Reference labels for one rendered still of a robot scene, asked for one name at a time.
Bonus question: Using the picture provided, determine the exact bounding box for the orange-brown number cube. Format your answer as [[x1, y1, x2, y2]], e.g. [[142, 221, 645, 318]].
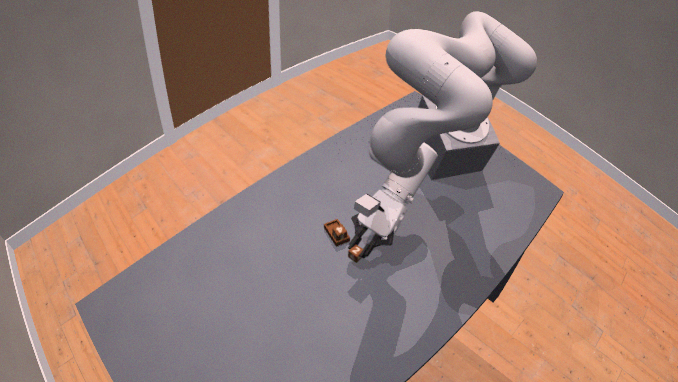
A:
[[348, 245, 363, 263], [332, 224, 347, 241]]

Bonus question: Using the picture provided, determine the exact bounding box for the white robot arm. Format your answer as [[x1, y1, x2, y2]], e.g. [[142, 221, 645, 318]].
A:
[[369, 12, 537, 204]]

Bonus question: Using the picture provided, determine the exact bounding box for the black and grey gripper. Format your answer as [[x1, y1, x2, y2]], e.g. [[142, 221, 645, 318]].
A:
[[348, 189, 407, 258]]

